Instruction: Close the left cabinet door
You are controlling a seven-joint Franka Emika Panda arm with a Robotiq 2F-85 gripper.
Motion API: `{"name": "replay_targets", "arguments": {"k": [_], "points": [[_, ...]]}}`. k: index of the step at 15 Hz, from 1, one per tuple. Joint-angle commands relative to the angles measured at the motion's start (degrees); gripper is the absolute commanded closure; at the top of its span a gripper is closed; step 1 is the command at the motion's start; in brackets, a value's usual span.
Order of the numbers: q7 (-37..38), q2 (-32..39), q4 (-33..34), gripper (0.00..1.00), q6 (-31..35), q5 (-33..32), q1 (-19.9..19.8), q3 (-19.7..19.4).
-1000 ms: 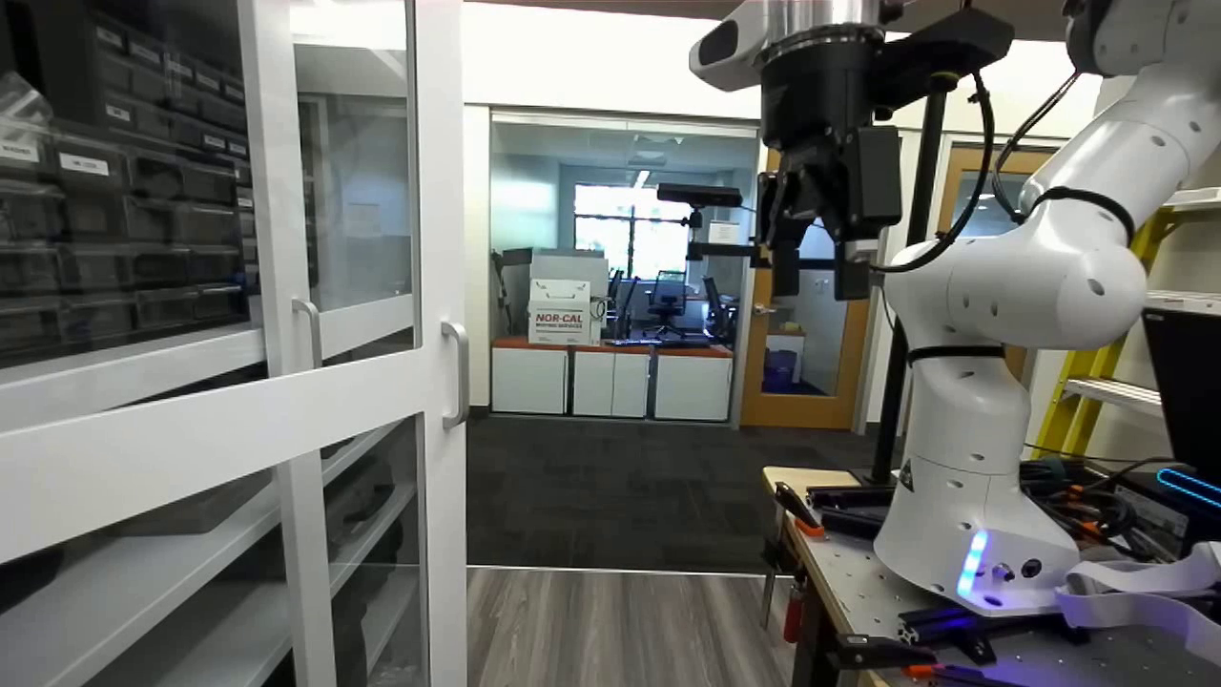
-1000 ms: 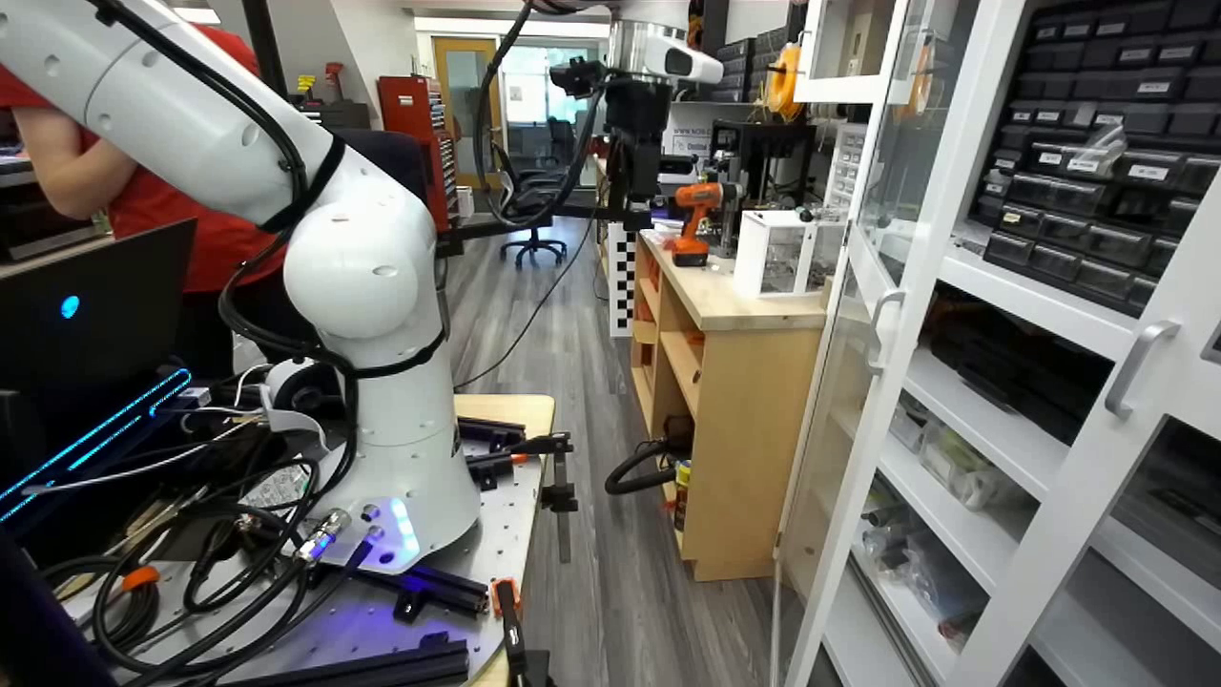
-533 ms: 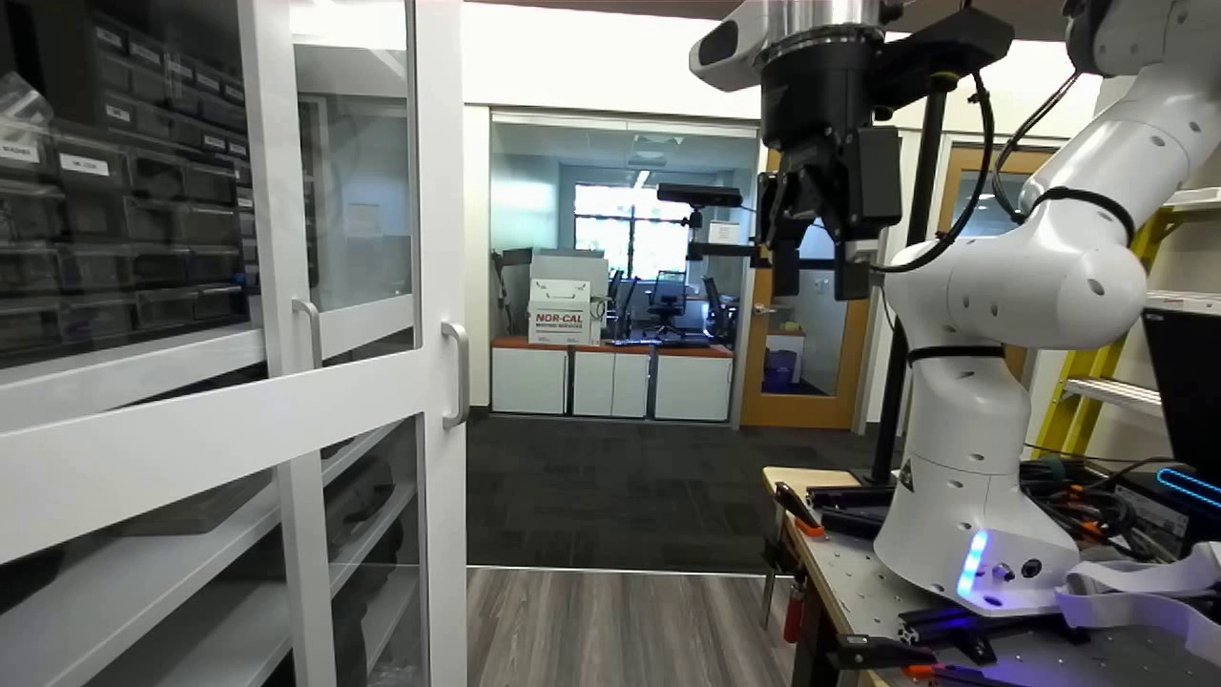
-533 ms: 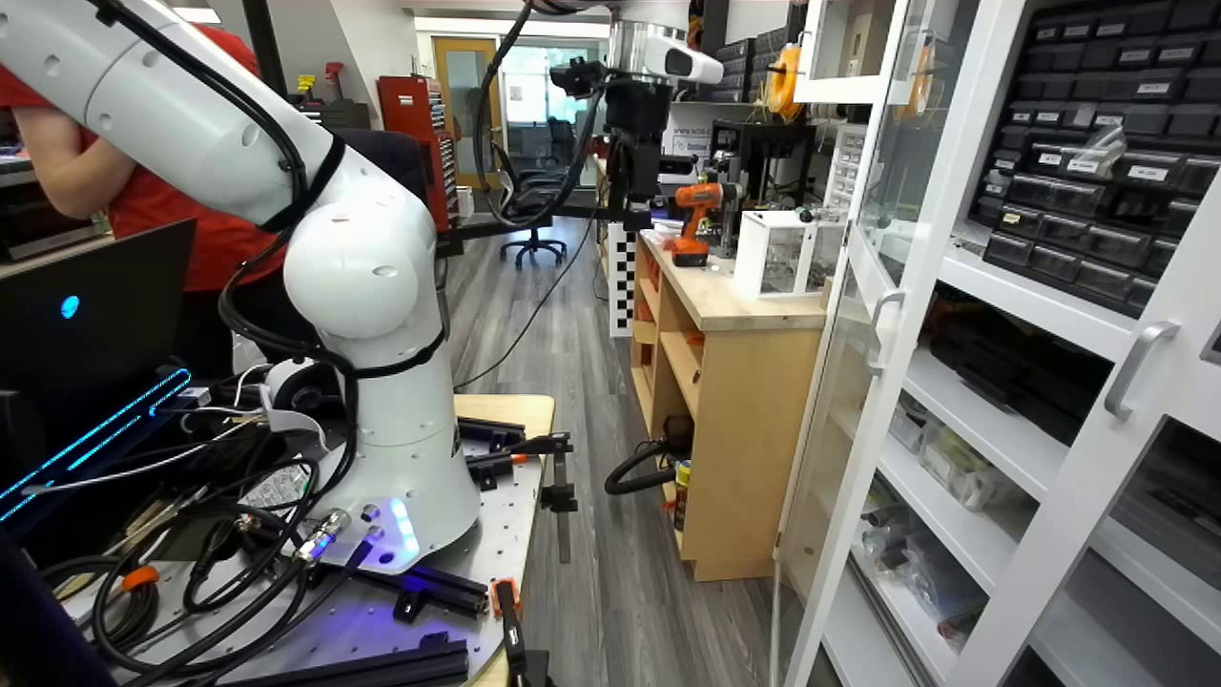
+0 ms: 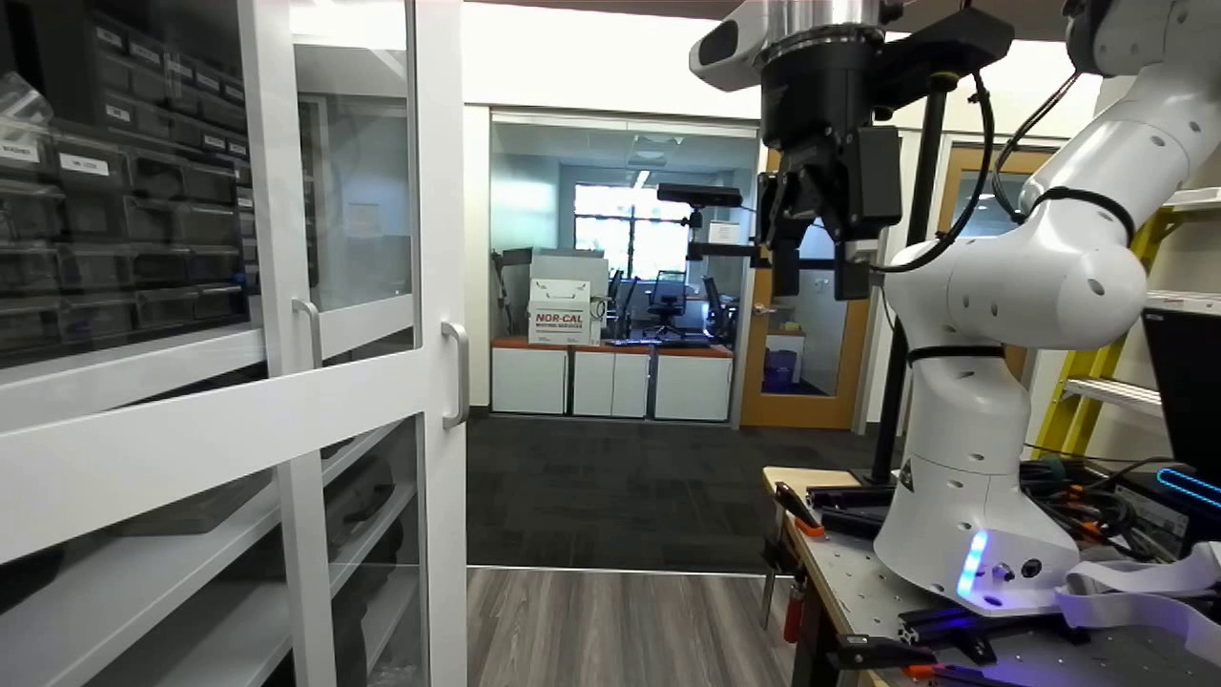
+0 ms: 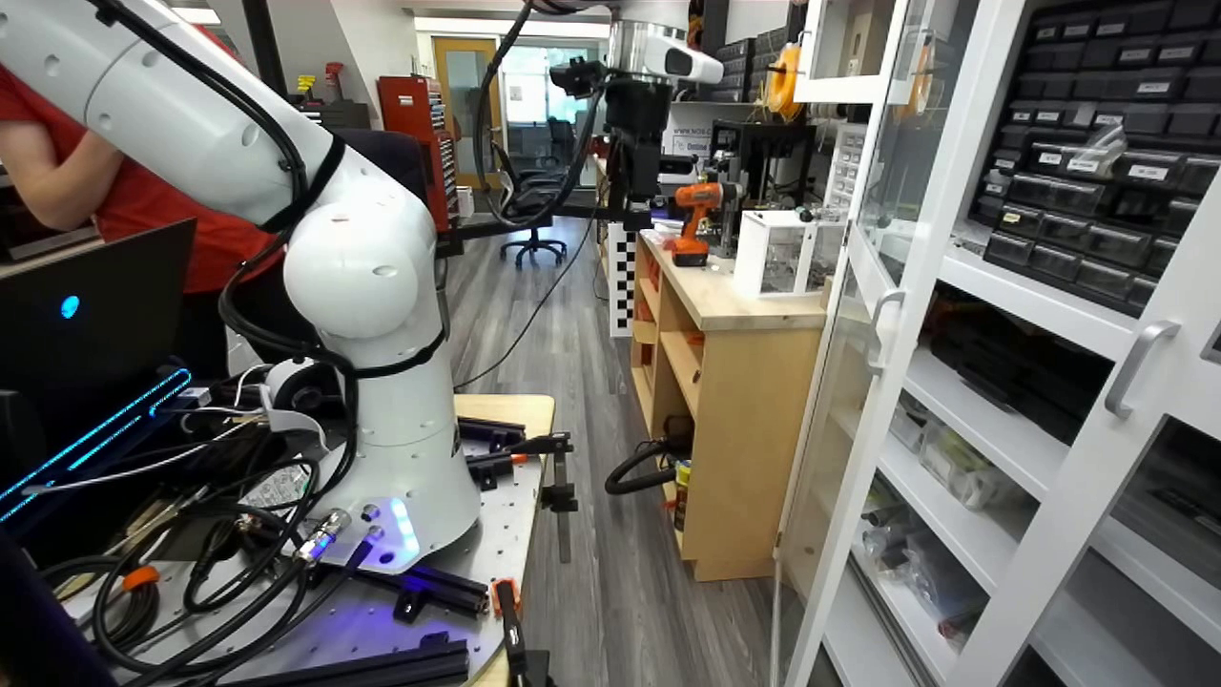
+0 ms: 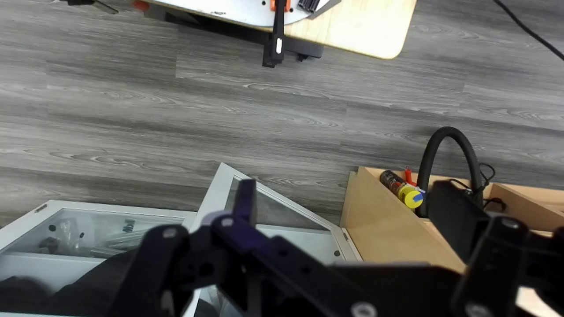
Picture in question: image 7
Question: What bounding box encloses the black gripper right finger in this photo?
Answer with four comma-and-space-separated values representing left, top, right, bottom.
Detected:
452, 213, 564, 317

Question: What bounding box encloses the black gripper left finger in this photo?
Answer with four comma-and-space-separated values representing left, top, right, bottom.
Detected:
112, 178, 378, 317

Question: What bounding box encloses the white glass-door cabinet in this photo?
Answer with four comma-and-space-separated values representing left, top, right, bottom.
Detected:
0, 199, 364, 317

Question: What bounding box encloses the black device in shelf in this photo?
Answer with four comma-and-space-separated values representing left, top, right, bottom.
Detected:
426, 178, 494, 263

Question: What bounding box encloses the yellow spray can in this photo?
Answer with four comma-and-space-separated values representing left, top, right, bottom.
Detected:
378, 168, 429, 212

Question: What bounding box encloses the light wood shelf unit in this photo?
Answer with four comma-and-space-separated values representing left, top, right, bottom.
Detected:
341, 166, 564, 317

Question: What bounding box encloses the light wood work table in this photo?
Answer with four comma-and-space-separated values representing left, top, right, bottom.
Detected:
135, 0, 420, 64

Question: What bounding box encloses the thick black hose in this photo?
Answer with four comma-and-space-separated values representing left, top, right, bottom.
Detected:
417, 125, 489, 198

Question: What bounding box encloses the black bar clamp orange handle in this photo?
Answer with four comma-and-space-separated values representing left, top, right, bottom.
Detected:
262, 0, 295, 71

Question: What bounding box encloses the thin black floor cable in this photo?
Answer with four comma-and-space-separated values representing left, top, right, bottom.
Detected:
493, 0, 564, 62

